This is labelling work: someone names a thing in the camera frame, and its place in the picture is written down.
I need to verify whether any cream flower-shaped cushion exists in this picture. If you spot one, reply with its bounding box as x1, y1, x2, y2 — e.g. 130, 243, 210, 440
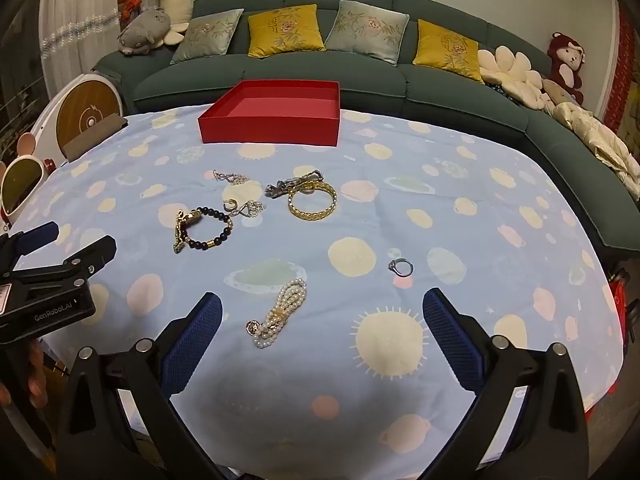
477, 45, 543, 111

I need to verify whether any small beige plush toy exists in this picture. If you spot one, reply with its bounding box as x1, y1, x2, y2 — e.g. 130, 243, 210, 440
540, 79, 576, 106

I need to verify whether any gold chain bangle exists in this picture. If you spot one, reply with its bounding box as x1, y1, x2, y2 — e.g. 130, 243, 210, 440
287, 182, 337, 219

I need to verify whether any pearl strand bracelet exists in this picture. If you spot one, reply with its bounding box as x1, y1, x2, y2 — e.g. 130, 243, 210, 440
245, 278, 307, 349

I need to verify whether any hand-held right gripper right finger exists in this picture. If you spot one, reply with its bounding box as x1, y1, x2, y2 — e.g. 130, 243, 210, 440
410, 287, 591, 480

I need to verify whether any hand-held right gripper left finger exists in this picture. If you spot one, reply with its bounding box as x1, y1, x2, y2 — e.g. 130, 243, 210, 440
55, 291, 236, 480

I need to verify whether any person's left hand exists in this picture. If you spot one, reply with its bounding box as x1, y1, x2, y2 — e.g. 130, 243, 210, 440
26, 342, 49, 400

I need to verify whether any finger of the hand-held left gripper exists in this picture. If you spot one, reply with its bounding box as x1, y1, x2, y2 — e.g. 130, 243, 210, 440
0, 221, 60, 267
0, 235, 118, 292

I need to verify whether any blue planet print tablecloth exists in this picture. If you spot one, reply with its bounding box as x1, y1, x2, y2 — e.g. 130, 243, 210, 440
0, 105, 628, 480

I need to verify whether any grey-green embroidered cushion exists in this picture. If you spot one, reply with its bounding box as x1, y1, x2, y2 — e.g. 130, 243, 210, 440
324, 0, 410, 67
170, 8, 245, 66

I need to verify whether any red monkey plush toy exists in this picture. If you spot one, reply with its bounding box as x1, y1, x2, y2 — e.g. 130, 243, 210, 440
545, 32, 586, 106

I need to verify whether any cream quilted blanket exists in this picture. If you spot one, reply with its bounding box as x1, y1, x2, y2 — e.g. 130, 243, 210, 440
552, 102, 640, 196

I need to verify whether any gold chain necklace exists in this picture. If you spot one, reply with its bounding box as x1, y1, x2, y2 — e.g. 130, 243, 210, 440
212, 170, 251, 186

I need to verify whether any white sheer curtain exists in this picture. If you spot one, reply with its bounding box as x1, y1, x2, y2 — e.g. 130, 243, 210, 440
37, 0, 126, 106

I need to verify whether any red shallow box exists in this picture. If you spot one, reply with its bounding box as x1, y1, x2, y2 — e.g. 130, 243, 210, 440
197, 80, 342, 147

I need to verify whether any orange-red plush toy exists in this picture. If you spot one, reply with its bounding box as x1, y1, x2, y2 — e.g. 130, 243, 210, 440
117, 0, 146, 23

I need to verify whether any silver wristwatch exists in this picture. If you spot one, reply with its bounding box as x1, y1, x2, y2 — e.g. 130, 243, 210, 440
265, 170, 325, 200

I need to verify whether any red hanging decoration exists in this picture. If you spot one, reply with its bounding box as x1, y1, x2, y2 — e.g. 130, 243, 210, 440
602, 10, 637, 131

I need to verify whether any dark green sofa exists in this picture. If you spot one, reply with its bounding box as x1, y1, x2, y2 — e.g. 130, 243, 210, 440
92, 0, 640, 261

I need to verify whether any black bead bracelet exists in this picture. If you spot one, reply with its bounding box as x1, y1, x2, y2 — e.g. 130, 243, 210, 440
182, 206, 234, 252

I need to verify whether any yellow embroidered cushion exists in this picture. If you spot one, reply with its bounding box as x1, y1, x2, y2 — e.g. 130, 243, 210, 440
247, 4, 327, 58
412, 19, 486, 83

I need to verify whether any grey pig plush toy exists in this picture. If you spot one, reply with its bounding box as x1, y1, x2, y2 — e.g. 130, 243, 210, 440
117, 7, 173, 56

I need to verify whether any pink mouse-shaped mirror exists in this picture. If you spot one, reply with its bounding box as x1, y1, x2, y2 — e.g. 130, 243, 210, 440
0, 132, 51, 233

